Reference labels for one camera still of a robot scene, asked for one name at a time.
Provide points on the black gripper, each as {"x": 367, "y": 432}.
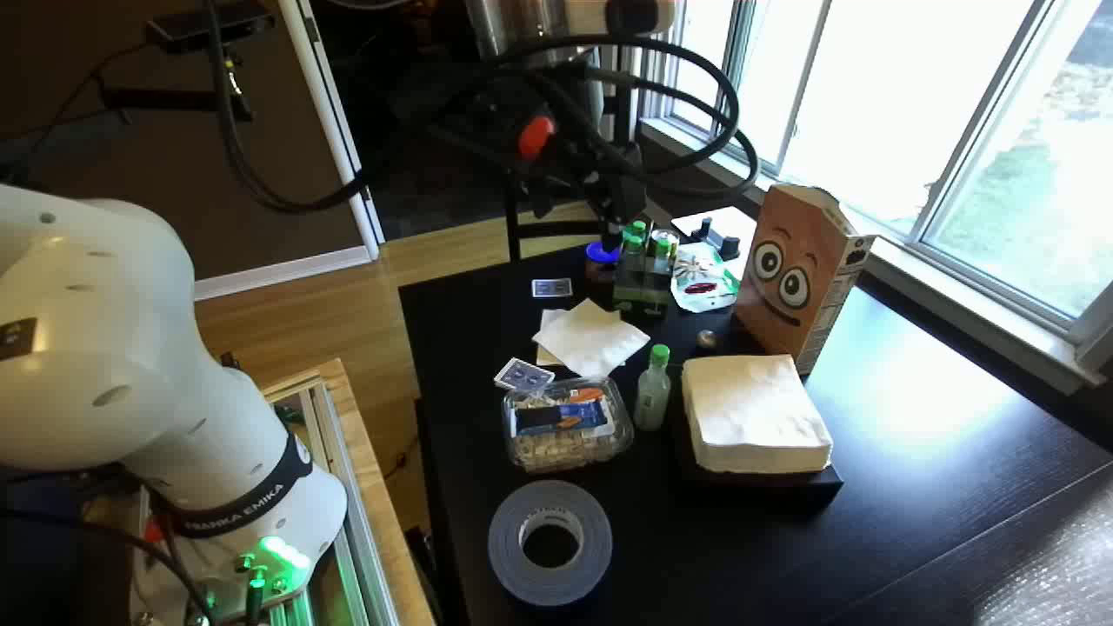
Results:
{"x": 621, "y": 179}

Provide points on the cardboard bottle carrier box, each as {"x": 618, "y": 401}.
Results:
{"x": 642, "y": 284}

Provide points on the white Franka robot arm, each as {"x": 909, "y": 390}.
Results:
{"x": 91, "y": 348}

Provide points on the black wooden chair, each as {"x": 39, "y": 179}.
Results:
{"x": 543, "y": 226}

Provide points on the blue-backed playing card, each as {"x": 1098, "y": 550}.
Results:
{"x": 552, "y": 286}

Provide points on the printed paper flyer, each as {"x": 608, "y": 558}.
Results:
{"x": 701, "y": 284}

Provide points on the white paper napkin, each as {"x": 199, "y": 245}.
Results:
{"x": 593, "y": 340}
{"x": 548, "y": 348}

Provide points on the small grey round object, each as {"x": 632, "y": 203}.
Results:
{"x": 708, "y": 340}

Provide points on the brown paper bag with face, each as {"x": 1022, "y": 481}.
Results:
{"x": 802, "y": 281}

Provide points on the clear bottle with green cap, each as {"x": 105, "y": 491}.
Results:
{"x": 651, "y": 395}

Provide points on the blue playing card deck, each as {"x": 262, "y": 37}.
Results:
{"x": 523, "y": 378}

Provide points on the clear plastic clamshell container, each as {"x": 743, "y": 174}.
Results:
{"x": 567, "y": 423}

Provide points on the white window frame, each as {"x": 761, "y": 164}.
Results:
{"x": 905, "y": 142}

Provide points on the grey duct tape roll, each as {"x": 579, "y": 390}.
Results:
{"x": 508, "y": 544}

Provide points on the wooden robot mount platform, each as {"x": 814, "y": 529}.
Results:
{"x": 368, "y": 488}

